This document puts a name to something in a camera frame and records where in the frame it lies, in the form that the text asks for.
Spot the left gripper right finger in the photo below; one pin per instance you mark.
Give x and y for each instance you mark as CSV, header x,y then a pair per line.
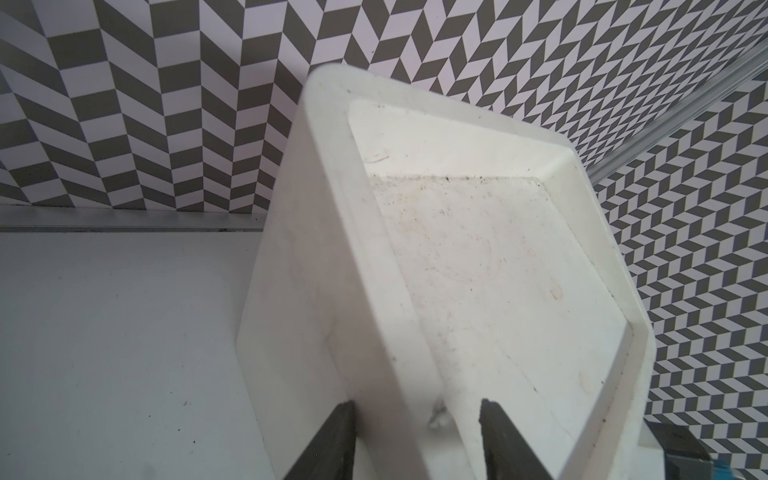
x,y
507,454

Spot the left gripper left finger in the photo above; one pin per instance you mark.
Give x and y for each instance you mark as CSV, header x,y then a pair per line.
x,y
330,454

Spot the white three-drawer plastic cabinet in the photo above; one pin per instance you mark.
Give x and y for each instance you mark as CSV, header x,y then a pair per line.
x,y
422,256

